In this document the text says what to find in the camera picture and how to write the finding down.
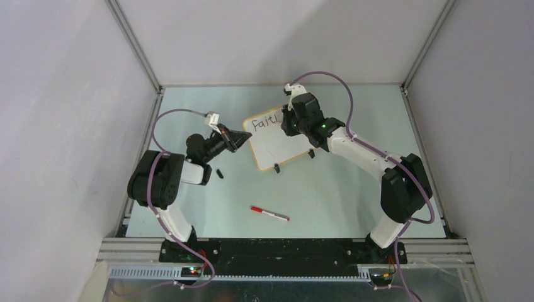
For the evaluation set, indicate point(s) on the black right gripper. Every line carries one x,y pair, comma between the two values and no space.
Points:
289,131

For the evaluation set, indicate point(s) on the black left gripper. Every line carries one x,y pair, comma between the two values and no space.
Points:
233,139

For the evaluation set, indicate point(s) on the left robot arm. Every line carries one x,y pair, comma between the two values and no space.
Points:
158,175

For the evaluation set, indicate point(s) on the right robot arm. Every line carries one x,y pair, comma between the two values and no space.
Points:
404,183

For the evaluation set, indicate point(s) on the red whiteboard marker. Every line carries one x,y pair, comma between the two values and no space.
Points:
270,213

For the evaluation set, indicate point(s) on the white whiteboard yellow frame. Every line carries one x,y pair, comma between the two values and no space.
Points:
269,144

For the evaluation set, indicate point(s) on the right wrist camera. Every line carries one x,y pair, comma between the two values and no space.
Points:
293,90

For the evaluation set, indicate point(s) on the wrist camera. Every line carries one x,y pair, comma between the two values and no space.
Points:
212,120
293,90

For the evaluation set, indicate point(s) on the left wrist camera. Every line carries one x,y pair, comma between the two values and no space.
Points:
212,120

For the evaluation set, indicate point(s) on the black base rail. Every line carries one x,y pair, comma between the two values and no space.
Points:
282,257

